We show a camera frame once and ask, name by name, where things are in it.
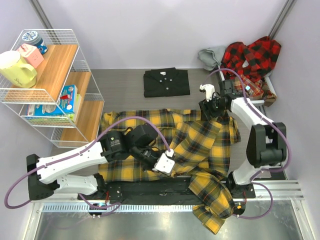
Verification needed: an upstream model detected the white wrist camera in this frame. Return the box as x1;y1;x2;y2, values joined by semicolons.
199;84;216;102
152;149;176;175

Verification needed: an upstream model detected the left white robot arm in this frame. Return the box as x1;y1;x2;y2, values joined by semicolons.
26;124;162;201

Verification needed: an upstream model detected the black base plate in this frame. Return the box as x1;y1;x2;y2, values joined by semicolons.
76;174;257;201

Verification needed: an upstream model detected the green box on shelf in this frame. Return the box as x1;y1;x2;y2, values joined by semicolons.
66;93;82;122

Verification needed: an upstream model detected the yellow plaid long sleeve shirt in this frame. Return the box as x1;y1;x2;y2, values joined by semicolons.
100;108;241;234

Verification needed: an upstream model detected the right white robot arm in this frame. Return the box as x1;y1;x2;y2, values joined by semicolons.
199;80;287;198

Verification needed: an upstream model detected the purple cable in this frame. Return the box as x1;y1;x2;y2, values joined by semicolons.
202;68;292;220
4;116;173;217

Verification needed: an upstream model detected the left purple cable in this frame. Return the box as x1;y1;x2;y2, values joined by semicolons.
4;116;173;217

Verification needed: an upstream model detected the white slotted cable duct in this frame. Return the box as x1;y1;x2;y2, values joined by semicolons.
42;202;194;213

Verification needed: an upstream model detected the blue product box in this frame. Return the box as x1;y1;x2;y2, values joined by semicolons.
26;84;78;117

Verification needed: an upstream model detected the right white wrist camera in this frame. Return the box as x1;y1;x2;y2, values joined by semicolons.
199;84;216;102

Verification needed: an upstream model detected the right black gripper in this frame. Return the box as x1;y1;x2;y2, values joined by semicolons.
199;93;228;122

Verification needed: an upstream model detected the white laundry basket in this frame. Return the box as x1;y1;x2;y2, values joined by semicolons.
217;66;276;108

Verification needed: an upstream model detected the blue patterned tin can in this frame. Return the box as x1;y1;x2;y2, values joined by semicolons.
21;30;48;55

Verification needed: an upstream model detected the brown plaid shirt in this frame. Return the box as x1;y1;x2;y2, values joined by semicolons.
232;73;278;108

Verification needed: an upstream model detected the yellow green pitcher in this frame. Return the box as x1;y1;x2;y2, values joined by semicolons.
0;50;37;89

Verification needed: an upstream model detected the white wire shelf rack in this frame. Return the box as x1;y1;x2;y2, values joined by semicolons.
0;29;105;148

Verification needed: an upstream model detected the red black plaid shirt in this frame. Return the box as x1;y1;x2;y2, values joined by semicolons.
221;36;282;83

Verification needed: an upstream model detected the grey crumpled shirt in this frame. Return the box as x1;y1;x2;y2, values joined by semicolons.
198;46;226;71

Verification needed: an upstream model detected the folded black shirt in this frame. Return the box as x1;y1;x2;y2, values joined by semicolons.
143;67;191;98

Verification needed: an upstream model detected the pink cube box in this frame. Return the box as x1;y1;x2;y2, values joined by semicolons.
16;43;44;69

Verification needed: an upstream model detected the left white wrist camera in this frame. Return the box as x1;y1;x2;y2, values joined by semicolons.
152;149;176;175

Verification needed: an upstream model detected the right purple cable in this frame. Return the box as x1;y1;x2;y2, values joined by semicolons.
202;68;292;220

